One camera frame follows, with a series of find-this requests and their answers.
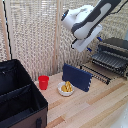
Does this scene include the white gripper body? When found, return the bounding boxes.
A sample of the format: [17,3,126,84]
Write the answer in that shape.
[71,24,103,53]

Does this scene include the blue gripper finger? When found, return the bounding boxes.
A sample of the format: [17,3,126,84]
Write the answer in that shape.
[86,46,93,53]
[96,35,104,43]

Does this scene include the red plastic cup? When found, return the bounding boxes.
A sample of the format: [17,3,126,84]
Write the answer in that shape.
[37,75,51,91]

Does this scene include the black toaster oven body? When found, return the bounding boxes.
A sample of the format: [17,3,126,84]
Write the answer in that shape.
[98,37,128,80]

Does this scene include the beige bamboo screen panel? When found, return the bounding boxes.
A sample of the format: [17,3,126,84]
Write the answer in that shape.
[59,0,128,73]
[6,0,58,81]

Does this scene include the yellow food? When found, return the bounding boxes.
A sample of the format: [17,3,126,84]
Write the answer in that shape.
[60,80,74,94]

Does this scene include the white bowl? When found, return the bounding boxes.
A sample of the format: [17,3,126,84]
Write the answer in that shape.
[57,81,76,98]

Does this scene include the thin black pole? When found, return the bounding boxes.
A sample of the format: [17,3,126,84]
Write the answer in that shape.
[2,0,14,62]

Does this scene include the black fabric storage box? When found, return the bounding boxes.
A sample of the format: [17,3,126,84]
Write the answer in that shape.
[0,58,50,128]

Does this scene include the black wire dish rack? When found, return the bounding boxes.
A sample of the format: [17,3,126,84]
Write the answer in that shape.
[79,63,113,85]

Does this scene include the light wooden screen post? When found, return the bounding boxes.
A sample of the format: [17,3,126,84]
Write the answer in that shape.
[53,0,64,76]

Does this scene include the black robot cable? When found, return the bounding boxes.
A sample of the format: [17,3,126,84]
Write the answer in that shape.
[111,3,128,16]

